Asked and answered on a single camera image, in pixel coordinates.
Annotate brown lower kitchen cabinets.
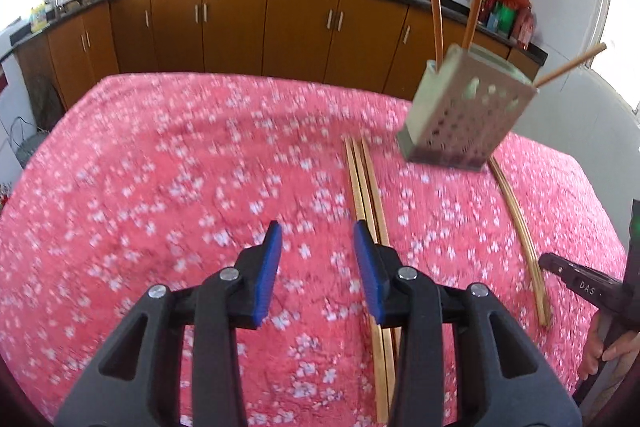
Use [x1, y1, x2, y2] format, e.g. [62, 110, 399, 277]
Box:
[12, 0, 542, 111]

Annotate person's right hand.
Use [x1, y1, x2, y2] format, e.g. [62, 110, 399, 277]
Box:
[577, 312, 640, 382]

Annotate pink floral tablecloth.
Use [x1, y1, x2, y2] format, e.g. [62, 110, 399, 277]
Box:
[0, 71, 629, 427]

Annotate perforated grey utensil holder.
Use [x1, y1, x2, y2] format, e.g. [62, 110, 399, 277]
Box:
[397, 43, 538, 171]

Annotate red oil bottle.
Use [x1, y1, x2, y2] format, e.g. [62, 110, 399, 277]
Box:
[512, 6, 536, 50]

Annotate green container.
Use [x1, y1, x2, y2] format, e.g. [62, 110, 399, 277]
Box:
[498, 4, 518, 38]

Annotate yellow detergent bottle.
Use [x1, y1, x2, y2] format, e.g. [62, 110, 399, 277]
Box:
[29, 3, 48, 34]

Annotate right window frame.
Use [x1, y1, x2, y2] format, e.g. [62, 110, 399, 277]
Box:
[589, 0, 639, 115]

